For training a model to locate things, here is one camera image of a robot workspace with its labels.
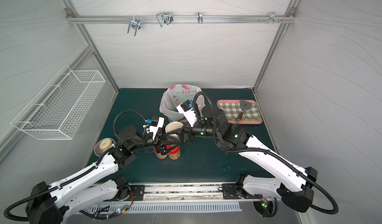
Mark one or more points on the grey bowl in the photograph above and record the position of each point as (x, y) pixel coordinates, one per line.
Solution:
(97, 151)

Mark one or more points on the cream round buns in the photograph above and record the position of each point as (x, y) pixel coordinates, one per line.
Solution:
(106, 144)

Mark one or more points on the pink white plastic bin bag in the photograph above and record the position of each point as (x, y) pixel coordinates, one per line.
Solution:
(173, 97)

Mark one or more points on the white wire basket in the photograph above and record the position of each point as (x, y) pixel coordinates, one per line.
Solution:
(58, 110)

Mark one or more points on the aluminium crossbar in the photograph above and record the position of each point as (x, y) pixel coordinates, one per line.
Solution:
(178, 19)

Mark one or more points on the beige jar lid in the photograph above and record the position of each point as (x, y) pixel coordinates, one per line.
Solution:
(173, 126)

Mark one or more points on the metal hook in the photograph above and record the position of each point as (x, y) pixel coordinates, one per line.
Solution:
(200, 18)
(134, 25)
(164, 17)
(272, 19)

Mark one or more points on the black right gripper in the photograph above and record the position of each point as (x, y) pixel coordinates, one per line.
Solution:
(189, 131)

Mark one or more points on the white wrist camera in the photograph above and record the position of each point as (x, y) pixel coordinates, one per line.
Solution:
(153, 125)
(186, 109)

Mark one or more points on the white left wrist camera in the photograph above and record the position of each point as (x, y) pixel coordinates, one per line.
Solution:
(153, 125)

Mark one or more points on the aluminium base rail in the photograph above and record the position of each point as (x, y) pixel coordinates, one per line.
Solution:
(194, 191)

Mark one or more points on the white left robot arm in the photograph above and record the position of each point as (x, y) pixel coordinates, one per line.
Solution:
(55, 202)

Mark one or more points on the pink plastic tray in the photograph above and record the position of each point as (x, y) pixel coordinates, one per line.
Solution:
(242, 122)

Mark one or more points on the red lid peanut jar left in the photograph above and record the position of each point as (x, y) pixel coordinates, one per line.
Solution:
(159, 155)

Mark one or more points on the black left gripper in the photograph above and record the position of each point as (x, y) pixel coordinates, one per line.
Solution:
(160, 143)

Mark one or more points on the green white checkered cloth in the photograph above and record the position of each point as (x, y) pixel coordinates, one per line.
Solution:
(232, 111)

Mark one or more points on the white slotted cable duct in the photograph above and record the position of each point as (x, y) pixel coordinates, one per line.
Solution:
(198, 207)

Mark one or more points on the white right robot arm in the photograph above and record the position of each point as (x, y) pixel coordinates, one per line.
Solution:
(295, 186)

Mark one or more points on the steel spatula wooden handle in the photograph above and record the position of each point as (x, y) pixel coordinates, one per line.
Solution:
(244, 106)

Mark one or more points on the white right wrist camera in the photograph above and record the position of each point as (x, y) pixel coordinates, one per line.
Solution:
(186, 109)

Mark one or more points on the glass peanut jar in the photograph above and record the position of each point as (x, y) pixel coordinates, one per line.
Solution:
(172, 136)

